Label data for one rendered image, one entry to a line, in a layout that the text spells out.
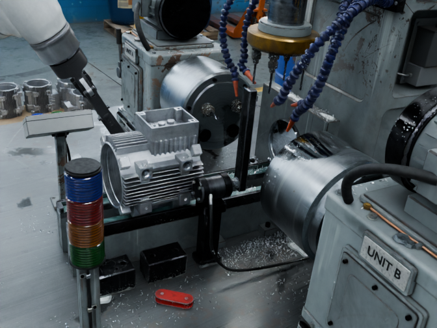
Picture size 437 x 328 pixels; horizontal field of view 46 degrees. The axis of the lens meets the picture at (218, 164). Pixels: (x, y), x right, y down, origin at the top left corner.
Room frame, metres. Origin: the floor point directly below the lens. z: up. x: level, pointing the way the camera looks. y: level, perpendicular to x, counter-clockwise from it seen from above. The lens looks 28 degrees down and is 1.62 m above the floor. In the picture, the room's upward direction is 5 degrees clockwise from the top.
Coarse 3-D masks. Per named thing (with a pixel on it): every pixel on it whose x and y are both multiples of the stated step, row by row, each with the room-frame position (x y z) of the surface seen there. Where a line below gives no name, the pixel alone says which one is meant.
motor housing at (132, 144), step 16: (112, 144) 1.04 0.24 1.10; (128, 144) 1.04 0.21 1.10; (144, 144) 1.05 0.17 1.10; (112, 160) 1.12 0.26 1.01; (160, 160) 1.04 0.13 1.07; (112, 176) 1.11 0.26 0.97; (128, 176) 0.98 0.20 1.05; (160, 176) 1.01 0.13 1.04; (176, 176) 1.03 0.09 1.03; (192, 176) 1.06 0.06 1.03; (112, 192) 1.08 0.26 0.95; (128, 192) 0.98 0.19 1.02; (144, 192) 1.00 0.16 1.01; (160, 192) 1.02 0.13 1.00; (176, 192) 1.04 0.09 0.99
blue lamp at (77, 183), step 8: (64, 176) 0.70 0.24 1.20; (96, 176) 0.70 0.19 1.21; (72, 184) 0.69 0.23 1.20; (80, 184) 0.69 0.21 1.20; (88, 184) 0.69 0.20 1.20; (96, 184) 0.70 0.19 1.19; (72, 192) 0.69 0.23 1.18; (80, 192) 0.69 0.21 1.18; (88, 192) 0.69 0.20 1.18; (96, 192) 0.70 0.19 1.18; (72, 200) 0.69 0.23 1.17; (80, 200) 0.69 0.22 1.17; (88, 200) 0.69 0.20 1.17
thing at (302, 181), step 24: (288, 144) 1.03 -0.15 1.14; (312, 144) 1.00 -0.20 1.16; (336, 144) 1.00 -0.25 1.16; (288, 168) 0.97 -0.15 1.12; (312, 168) 0.94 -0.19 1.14; (336, 168) 0.91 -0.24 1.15; (264, 192) 0.99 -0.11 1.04; (288, 192) 0.93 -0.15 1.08; (312, 192) 0.89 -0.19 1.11; (288, 216) 0.91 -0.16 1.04; (312, 216) 0.87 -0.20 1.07; (312, 240) 0.85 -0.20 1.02
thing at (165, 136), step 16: (144, 112) 1.14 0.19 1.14; (160, 112) 1.16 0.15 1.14; (176, 112) 1.17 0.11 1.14; (144, 128) 1.08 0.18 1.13; (160, 128) 1.06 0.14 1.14; (176, 128) 1.08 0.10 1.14; (192, 128) 1.10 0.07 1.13; (160, 144) 1.05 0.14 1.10; (176, 144) 1.08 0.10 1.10; (192, 144) 1.10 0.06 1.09
